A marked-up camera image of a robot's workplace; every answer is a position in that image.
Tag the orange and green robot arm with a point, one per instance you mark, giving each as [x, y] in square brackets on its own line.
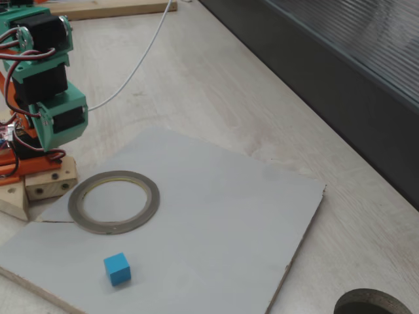
[32, 70]

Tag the light wooden beam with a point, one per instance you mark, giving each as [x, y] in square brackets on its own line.
[13, 202]

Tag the orange controller board mount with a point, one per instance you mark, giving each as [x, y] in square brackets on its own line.
[6, 170]

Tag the blue cube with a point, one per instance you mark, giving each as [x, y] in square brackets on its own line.
[118, 269]

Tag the flat wooden plank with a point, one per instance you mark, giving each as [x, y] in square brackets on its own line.
[131, 8]

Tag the wooden base block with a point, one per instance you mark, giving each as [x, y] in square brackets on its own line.
[49, 188]

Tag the grey-topped chipboard panel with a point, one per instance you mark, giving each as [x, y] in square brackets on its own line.
[212, 229]

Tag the red controller board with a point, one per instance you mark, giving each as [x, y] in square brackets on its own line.
[6, 135]

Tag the fluted glass desk partition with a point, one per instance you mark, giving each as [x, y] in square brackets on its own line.
[327, 81]

